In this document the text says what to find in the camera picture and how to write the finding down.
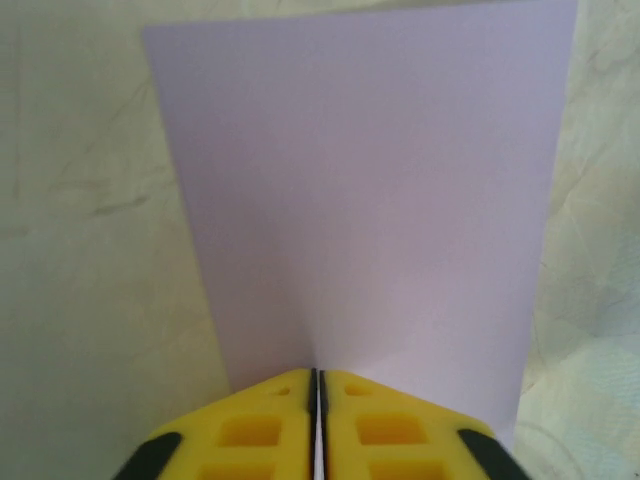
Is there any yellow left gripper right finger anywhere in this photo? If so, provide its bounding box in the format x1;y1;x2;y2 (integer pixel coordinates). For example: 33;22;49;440
319;368;527;480

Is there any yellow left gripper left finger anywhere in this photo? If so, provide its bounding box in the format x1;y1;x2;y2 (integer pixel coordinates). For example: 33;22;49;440
114;368;319;480

